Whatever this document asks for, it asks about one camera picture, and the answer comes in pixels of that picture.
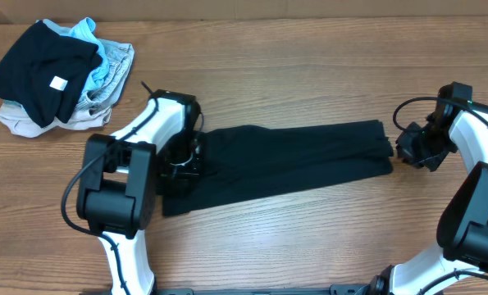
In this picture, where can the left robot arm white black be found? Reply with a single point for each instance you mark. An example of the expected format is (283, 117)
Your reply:
(157, 153)

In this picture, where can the beige folded garment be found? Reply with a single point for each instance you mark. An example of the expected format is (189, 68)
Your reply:
(19, 123)

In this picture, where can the black polo shirt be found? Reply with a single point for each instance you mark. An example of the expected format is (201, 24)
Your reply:
(249, 162)

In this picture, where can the folded black garment on pile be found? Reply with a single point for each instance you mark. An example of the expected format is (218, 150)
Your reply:
(45, 73)

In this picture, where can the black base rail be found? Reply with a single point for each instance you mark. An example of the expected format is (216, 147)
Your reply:
(336, 289)

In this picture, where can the light denim jeans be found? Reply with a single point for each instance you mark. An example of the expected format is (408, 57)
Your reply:
(106, 83)

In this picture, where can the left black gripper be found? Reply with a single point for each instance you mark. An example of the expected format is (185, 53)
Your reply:
(182, 171)

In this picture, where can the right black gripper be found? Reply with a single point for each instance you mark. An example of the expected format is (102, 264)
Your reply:
(410, 148)

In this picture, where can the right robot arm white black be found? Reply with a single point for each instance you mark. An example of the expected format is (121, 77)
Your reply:
(458, 124)

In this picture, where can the light blue garment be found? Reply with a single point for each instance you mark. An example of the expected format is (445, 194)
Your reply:
(83, 33)

